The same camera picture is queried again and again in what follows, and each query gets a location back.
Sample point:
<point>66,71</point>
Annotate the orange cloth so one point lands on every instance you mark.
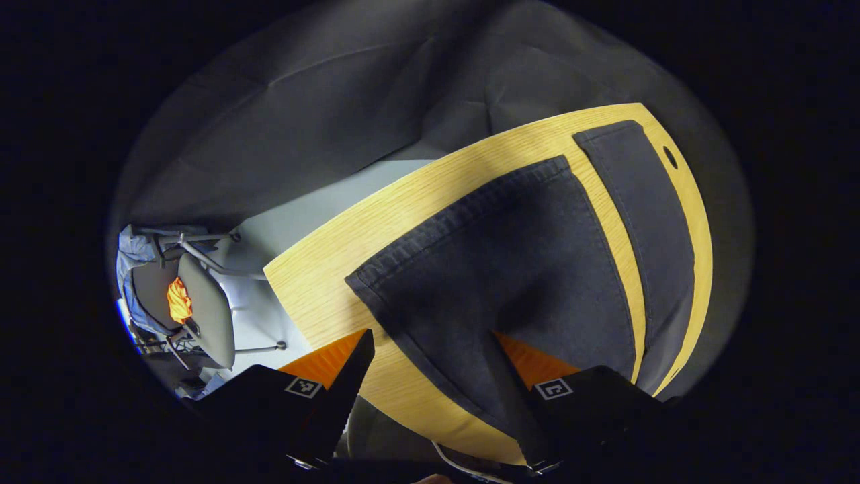
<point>179,302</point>

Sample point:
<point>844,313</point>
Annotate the grey chair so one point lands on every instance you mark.
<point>208,316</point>

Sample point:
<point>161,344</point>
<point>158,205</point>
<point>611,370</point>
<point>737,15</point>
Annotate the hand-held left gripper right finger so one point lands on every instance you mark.
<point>605,417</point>

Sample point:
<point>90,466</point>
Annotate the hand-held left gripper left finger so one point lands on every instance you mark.
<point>342,403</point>

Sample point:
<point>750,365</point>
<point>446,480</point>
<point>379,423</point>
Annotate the black jeans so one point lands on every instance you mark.
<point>510,269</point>

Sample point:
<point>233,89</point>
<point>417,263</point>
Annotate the black backdrop cloth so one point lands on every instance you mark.
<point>302,101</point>

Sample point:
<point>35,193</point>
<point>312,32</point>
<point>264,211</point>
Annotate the blue garment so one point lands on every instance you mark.
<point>131,252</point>

